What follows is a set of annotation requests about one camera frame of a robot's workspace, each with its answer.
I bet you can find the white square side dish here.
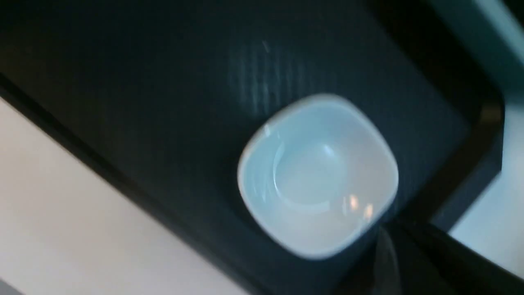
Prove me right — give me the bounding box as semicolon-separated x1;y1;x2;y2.
237;93;400;260

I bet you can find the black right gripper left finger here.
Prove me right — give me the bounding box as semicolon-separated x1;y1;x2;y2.
339;223;451;295

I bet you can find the blue-grey chopstick bin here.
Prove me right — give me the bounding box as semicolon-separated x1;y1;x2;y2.
430;0;523;95

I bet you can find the black plastic serving tray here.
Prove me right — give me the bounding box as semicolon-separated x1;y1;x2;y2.
1;0;504;295

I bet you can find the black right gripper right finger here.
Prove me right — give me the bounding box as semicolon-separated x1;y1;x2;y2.
413;222;524;295

